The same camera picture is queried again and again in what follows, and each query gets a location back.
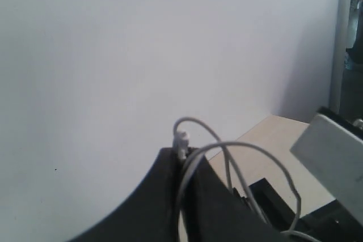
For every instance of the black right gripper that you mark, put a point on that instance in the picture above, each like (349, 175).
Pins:
(293, 200)

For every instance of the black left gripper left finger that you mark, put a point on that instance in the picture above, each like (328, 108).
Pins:
(148, 213)

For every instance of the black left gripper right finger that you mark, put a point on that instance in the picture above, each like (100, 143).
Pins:
(212, 213)

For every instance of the grey door frame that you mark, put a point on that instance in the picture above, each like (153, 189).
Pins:
(338, 56)

